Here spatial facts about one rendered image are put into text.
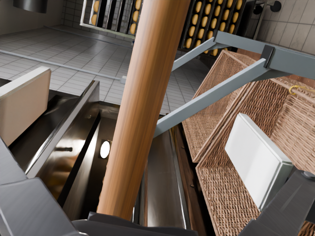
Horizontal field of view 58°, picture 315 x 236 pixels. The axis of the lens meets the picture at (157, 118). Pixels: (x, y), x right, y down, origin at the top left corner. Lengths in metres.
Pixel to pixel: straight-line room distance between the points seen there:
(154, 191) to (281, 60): 0.69
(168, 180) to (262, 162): 0.99
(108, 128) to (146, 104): 1.64
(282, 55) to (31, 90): 0.52
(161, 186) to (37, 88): 0.97
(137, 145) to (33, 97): 0.08
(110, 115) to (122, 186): 1.59
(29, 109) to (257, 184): 0.13
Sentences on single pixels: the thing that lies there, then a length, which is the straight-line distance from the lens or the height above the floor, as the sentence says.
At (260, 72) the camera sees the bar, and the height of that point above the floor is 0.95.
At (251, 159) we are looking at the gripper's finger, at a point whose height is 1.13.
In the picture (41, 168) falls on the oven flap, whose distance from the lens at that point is 0.84.
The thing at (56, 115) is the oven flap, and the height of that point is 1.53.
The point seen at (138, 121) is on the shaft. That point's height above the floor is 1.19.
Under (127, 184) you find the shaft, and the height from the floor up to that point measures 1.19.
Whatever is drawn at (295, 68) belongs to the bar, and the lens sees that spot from 0.64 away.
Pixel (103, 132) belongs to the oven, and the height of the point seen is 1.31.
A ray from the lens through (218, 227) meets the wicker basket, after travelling 0.97.
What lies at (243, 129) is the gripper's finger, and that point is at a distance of 0.19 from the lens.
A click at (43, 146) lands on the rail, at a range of 0.95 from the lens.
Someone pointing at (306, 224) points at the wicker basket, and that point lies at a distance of 0.72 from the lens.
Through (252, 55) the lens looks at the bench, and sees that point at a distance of 1.71.
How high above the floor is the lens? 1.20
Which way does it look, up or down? 7 degrees down
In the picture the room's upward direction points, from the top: 77 degrees counter-clockwise
